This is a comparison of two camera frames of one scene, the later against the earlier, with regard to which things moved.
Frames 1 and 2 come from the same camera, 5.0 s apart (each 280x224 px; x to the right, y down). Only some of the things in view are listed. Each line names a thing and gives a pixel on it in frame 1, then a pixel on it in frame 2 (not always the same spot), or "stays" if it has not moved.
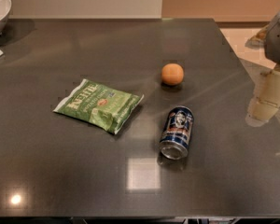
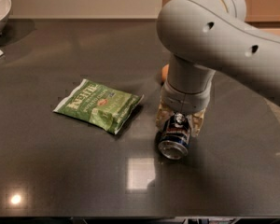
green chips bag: [102, 106] stays
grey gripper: [278, 40] → [186, 101]
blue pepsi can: [176, 133] stays
